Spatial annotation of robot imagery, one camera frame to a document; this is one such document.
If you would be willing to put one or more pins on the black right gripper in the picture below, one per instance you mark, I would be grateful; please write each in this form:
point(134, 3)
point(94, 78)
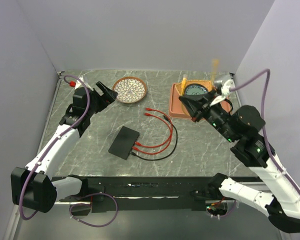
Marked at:
point(193, 104)

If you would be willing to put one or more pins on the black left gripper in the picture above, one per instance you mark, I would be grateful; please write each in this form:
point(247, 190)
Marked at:
point(108, 97)

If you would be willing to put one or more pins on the black network switch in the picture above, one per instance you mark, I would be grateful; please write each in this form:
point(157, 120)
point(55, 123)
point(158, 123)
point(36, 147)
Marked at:
point(124, 142)

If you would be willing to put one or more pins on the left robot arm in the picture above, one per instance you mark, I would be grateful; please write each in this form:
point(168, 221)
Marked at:
point(32, 186)

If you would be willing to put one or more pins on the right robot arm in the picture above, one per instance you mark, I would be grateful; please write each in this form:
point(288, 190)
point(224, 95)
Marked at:
point(282, 204)

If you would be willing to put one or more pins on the teal round patterned plate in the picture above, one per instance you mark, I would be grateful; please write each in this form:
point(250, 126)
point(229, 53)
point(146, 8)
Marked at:
point(195, 89)

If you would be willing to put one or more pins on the floral patterned brown plate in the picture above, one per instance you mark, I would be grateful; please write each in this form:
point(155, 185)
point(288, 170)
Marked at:
point(130, 89)

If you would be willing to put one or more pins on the pink rectangular tray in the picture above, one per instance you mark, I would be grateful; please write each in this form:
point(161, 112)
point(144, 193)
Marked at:
point(175, 105)

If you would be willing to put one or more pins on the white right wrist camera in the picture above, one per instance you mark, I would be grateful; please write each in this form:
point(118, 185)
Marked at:
point(222, 86)

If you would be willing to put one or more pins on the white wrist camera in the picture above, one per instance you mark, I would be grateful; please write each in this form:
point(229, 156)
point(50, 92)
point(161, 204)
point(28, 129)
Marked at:
point(222, 86)
point(78, 83)

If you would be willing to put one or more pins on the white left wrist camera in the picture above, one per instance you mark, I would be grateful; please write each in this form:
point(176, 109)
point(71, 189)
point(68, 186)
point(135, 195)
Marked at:
point(78, 83)

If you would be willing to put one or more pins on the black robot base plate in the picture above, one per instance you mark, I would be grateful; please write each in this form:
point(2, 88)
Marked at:
point(127, 193)

